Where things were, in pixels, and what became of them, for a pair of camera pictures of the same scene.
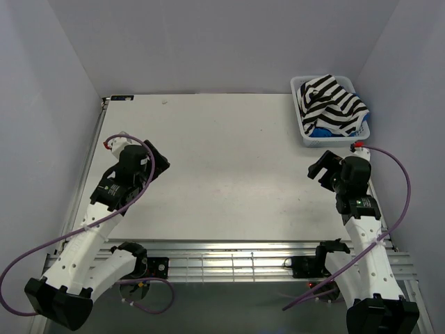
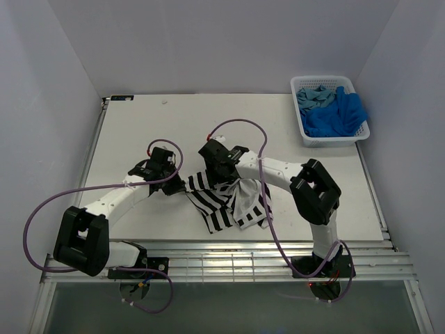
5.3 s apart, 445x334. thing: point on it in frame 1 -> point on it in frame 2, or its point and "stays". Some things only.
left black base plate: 158,267 stays
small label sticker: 122,98 stays
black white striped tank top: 324,104 -> 235,203
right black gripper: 328,161 -> 213,177
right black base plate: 307,266 stays
